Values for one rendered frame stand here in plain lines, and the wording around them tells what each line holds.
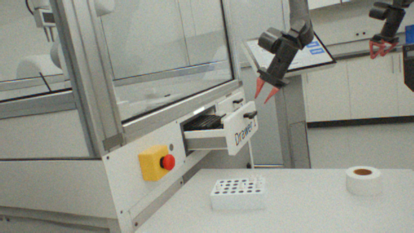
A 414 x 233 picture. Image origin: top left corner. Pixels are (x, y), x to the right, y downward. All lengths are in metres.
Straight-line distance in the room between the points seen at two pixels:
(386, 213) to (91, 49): 0.67
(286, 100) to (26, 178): 1.46
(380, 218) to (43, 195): 0.76
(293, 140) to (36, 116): 1.54
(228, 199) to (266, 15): 2.09
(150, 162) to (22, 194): 0.38
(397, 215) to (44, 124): 0.76
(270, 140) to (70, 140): 2.23
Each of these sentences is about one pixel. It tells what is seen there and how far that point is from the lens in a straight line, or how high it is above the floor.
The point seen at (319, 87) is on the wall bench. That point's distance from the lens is 3.87.
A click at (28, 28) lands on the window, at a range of 0.75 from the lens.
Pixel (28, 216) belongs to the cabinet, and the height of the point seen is 0.77.
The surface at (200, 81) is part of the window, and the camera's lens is 1.08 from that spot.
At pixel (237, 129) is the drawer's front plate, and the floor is 0.88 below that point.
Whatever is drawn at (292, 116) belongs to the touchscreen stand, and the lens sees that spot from 1.89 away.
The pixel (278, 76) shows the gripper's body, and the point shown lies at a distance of 0.91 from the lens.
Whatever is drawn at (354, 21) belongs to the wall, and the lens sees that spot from 4.52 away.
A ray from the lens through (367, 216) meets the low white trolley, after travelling 0.65.
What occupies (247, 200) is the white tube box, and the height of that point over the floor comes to 0.78.
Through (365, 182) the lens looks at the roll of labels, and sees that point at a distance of 0.70.
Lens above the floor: 1.10
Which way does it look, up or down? 10 degrees down
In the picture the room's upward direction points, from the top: 10 degrees counter-clockwise
